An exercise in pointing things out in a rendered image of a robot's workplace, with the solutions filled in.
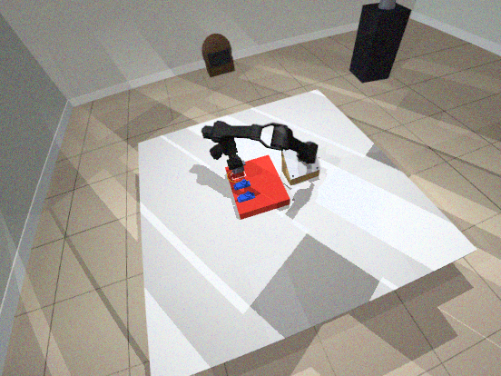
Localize red flat box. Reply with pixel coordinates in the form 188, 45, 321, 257
228, 155, 290, 220

